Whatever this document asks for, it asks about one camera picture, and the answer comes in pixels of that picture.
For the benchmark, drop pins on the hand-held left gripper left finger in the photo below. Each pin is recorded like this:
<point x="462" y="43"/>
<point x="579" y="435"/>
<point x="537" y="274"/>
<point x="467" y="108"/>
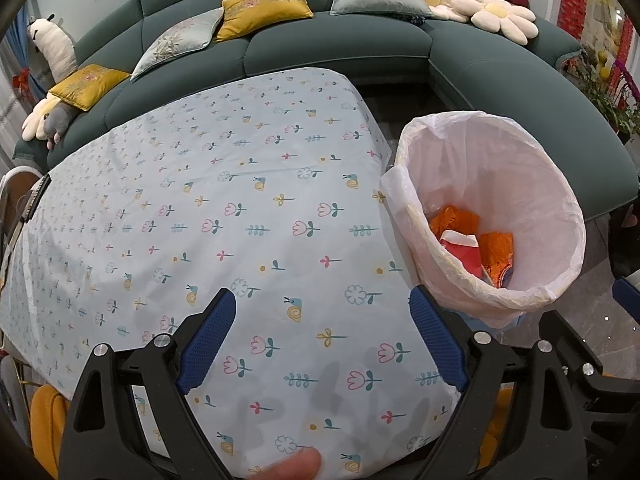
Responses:
<point x="207" y="345"/>

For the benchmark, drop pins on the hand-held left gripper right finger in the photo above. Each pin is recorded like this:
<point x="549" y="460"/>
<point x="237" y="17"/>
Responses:
<point x="440" y="340"/>

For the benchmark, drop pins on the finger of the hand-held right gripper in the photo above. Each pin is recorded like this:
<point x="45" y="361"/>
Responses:
<point x="629" y="296"/>
<point x="580" y="360"/>

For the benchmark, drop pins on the red paper box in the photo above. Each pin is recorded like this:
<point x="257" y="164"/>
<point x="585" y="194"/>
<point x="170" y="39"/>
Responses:
<point x="465" y="260"/>

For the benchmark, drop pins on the small orange plastic bag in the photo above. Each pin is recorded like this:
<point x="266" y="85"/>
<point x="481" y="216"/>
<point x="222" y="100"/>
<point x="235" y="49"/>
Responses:
<point x="497" y="257"/>

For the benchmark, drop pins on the white-lined trash bin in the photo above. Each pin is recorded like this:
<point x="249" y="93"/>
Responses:
<point x="490" y="170"/>

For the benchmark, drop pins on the black bag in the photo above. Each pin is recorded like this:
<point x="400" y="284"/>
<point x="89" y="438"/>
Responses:
<point x="625" y="255"/>

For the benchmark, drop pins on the floral print tablecloth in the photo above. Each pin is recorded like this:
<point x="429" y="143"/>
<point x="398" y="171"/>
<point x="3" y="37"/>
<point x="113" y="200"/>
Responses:
<point x="225" y="260"/>

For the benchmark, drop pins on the yellow garment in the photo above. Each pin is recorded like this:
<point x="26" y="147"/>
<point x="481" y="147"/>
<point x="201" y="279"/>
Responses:
<point x="47" y="425"/>

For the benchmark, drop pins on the potted green plant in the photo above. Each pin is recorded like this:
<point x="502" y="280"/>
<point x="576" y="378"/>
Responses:
<point x="605" y="95"/>

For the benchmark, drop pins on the purple orchid plant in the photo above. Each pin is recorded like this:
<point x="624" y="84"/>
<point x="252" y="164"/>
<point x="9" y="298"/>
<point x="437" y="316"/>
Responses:
<point x="627" y="77"/>

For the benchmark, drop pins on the black ribbed strip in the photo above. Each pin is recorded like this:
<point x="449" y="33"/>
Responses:
<point x="35" y="200"/>

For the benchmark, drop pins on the grey plush toy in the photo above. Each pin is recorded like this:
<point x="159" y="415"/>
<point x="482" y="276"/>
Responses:
<point x="57" y="120"/>

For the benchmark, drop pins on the yellow embroidered cushion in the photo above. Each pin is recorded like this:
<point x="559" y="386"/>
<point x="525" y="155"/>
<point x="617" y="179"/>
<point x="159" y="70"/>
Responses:
<point x="87" y="85"/>
<point x="265" y="7"/>

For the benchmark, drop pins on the dark green curved sofa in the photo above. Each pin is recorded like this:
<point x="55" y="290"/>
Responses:
<point x="350" y="50"/>

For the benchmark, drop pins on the white long plush toy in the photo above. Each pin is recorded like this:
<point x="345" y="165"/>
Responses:
<point x="55" y="50"/>

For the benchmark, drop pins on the blue curtain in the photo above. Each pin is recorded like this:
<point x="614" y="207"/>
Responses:
<point x="15" y="50"/>

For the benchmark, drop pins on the red paper wall decoration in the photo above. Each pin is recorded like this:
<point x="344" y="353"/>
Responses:
<point x="570" y="0"/>

